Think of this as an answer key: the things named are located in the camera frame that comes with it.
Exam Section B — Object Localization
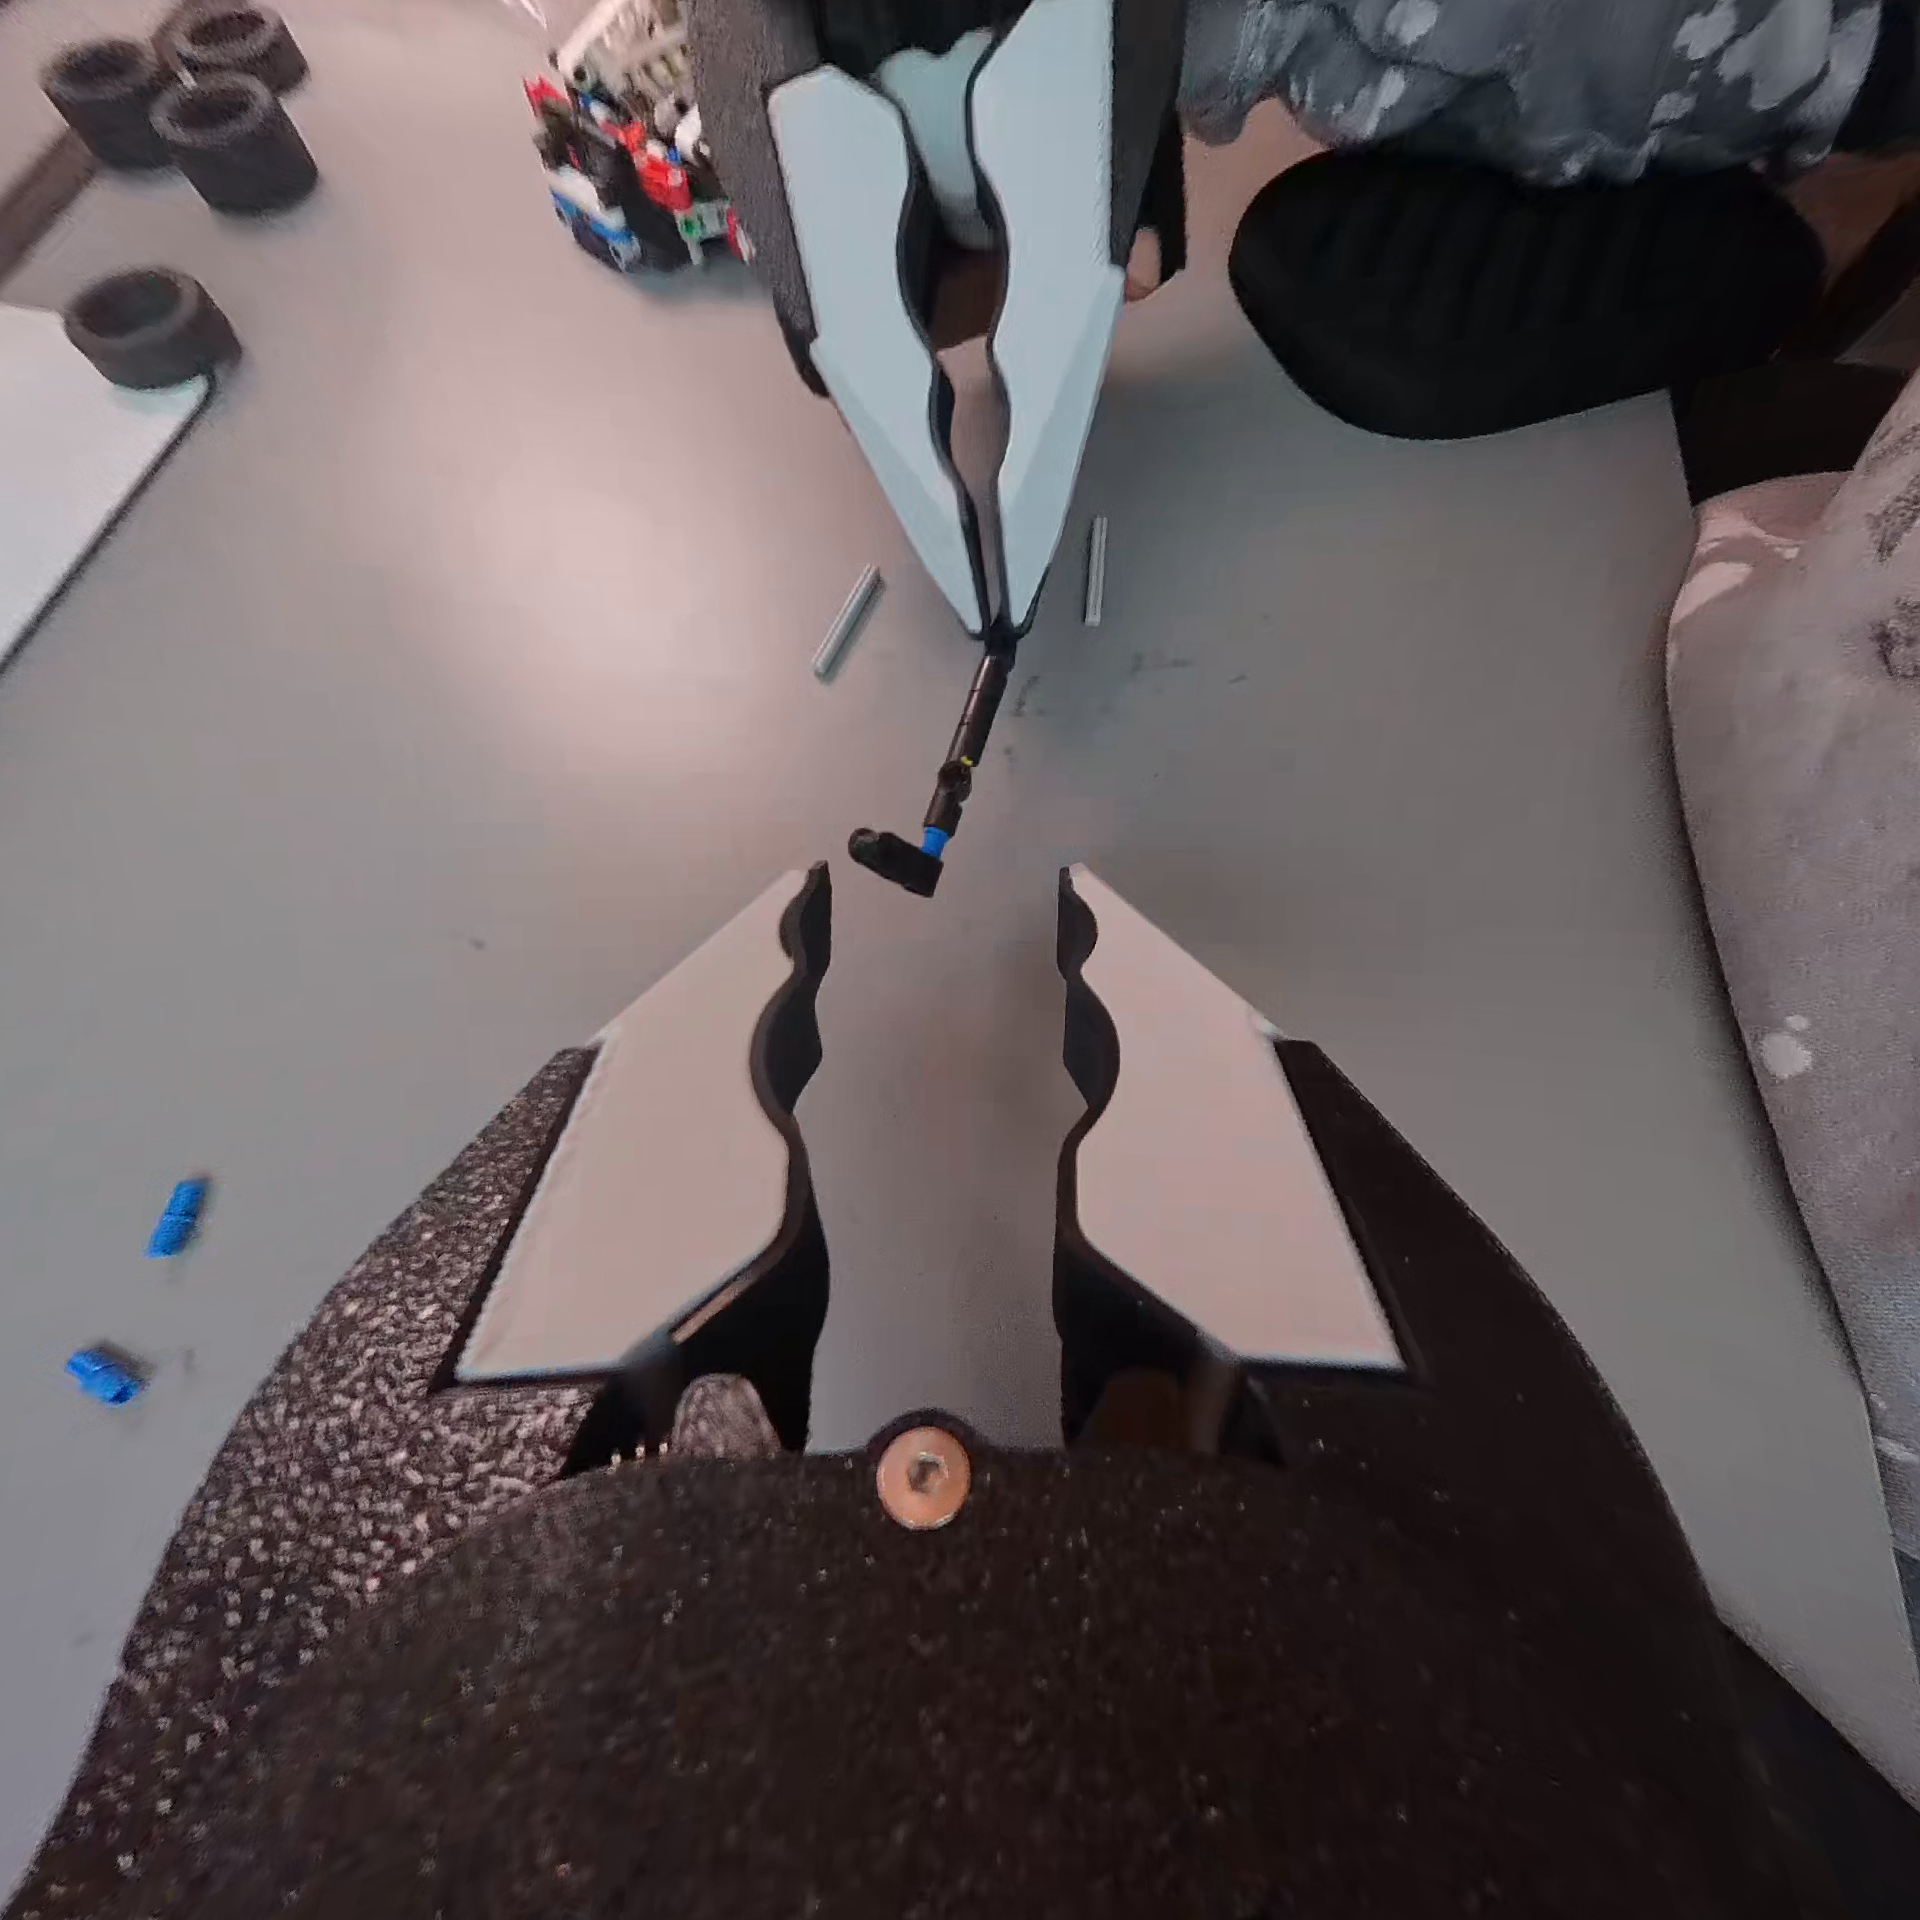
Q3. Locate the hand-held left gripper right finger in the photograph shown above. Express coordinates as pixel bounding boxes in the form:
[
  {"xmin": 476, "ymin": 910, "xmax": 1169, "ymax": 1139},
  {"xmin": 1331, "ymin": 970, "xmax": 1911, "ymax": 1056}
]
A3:
[{"xmin": 1049, "ymin": 863, "xmax": 1415, "ymax": 1420}]

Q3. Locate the black connector piece blue pin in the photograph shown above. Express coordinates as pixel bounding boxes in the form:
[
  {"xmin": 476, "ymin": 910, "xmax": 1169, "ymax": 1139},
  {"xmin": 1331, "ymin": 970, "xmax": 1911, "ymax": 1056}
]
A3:
[{"xmin": 845, "ymin": 636, "xmax": 1026, "ymax": 899}]

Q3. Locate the grey desk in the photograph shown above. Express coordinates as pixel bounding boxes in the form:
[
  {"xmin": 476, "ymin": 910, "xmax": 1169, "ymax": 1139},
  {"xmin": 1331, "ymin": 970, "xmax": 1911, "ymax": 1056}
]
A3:
[{"xmin": 0, "ymin": 0, "xmax": 1920, "ymax": 1892}]

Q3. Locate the brick-built toy race car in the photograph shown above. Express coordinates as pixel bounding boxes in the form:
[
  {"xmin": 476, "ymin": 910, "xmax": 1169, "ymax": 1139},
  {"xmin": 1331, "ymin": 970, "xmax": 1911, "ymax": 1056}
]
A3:
[{"xmin": 522, "ymin": 0, "xmax": 761, "ymax": 276}]

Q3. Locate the person's right forearm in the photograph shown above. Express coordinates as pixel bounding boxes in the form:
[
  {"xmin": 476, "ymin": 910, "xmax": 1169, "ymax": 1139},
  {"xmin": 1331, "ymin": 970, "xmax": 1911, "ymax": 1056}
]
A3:
[{"xmin": 1173, "ymin": 0, "xmax": 1890, "ymax": 192}]

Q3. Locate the white desk mat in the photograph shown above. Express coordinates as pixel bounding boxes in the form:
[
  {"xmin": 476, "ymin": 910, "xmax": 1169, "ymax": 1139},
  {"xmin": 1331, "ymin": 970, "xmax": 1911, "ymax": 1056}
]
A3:
[{"xmin": 0, "ymin": 303, "xmax": 221, "ymax": 671}]

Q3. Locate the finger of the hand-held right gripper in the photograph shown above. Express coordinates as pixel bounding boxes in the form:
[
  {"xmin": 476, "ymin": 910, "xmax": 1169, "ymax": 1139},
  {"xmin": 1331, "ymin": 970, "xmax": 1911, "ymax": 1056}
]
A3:
[
  {"xmin": 764, "ymin": 63, "xmax": 1001, "ymax": 636},
  {"xmin": 965, "ymin": 0, "xmax": 1128, "ymax": 629}
]

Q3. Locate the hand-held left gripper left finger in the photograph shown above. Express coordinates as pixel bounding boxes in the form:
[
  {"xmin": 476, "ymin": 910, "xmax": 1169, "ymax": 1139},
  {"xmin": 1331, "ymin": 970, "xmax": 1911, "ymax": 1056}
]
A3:
[{"xmin": 449, "ymin": 858, "xmax": 837, "ymax": 1420}]

